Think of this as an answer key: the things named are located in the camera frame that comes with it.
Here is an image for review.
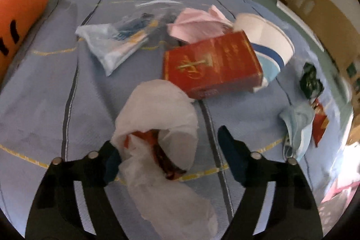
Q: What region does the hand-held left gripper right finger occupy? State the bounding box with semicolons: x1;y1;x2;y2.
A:
218;125;324;240

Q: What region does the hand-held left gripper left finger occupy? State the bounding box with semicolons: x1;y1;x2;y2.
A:
25;140;128;240

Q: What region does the white tissue paper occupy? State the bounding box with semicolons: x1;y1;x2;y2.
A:
110;80;218;240

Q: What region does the dark green wrapper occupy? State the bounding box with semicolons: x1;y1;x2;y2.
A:
299;62;324;100

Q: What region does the clear blue-printed plastic bag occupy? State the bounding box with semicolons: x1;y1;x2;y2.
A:
75;0;180;77

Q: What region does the dark red snack wrapper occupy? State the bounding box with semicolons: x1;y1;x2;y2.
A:
126;130;187;180

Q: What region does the light blue face mask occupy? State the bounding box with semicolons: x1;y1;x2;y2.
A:
279;102;315;162

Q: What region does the blue checked blanket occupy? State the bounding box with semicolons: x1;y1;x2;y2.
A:
0;0;353;240

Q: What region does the red cardboard box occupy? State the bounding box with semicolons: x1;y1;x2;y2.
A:
163;31;264;100

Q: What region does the red torn wrapper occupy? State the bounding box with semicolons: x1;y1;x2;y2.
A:
311;98;329;148

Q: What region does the white blue-striped paper cup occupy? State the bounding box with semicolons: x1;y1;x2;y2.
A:
233;13;295;93

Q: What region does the pink crumpled paper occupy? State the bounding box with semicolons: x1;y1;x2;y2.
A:
166;5;234;45

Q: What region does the orange carrot plush pillow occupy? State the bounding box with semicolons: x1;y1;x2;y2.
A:
0;0;61;80

